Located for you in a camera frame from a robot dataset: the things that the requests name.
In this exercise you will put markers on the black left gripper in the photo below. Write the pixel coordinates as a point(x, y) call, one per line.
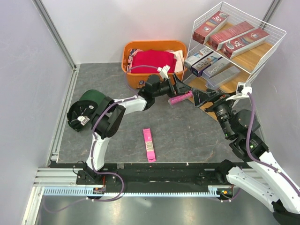
point(179, 87)

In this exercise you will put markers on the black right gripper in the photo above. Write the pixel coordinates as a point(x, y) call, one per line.
point(216, 96)

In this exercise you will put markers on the pink toothpaste box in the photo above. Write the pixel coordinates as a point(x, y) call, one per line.
point(180, 98)

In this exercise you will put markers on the silver toothpaste box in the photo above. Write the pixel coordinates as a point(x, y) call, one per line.
point(218, 80)
point(215, 68)

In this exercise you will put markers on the red 3D toothpaste box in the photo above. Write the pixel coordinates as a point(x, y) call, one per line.
point(203, 33)
point(244, 43)

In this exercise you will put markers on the dark red toothpaste box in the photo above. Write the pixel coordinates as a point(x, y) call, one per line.
point(218, 39)

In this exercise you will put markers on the pink toothpaste box angled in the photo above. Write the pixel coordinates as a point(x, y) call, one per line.
point(151, 157)

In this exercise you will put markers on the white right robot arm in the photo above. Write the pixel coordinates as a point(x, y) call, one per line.
point(235, 113)

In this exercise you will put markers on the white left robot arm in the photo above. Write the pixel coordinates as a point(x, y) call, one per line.
point(108, 116)

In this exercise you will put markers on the cream patterned cloth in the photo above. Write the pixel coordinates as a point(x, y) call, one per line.
point(178, 55)

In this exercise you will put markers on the red folded cloth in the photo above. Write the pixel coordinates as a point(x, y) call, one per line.
point(147, 62)

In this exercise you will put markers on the orange plastic basket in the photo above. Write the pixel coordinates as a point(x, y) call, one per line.
point(137, 81)

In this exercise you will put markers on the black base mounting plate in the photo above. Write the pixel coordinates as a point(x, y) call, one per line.
point(142, 173)

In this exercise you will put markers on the green black cap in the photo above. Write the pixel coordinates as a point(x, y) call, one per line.
point(81, 111)

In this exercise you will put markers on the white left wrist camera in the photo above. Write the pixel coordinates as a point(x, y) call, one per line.
point(163, 71)

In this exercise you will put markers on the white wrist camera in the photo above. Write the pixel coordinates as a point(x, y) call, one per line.
point(163, 71)
point(243, 88)

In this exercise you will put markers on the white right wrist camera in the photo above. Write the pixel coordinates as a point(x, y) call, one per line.
point(243, 88)

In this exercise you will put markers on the white wire wooden shelf rack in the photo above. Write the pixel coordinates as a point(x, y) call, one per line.
point(251, 62)

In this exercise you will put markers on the aluminium frame rail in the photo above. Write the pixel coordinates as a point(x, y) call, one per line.
point(54, 32)

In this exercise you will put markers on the blue slotted cable duct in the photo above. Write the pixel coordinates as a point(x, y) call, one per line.
point(93, 192)

